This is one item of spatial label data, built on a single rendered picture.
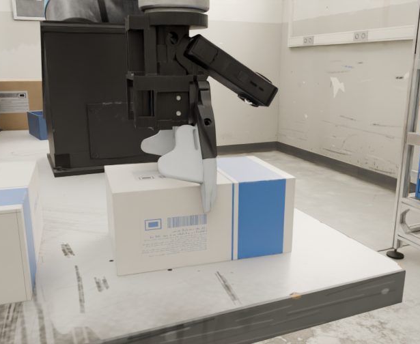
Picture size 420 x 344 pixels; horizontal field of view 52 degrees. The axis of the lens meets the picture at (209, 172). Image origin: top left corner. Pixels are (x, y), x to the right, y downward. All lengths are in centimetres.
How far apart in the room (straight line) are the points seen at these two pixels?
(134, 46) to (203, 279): 25
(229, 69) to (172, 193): 15
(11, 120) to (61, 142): 69
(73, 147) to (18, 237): 47
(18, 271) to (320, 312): 29
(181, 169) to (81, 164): 47
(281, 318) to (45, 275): 24
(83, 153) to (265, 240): 49
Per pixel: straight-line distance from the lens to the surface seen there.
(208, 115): 43
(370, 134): 358
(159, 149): 55
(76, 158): 87
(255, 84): 48
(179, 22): 45
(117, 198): 43
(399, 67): 339
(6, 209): 41
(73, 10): 100
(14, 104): 154
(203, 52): 47
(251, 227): 48
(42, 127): 131
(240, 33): 442
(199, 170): 43
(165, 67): 46
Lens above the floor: 91
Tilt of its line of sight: 14 degrees down
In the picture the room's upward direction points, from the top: straight up
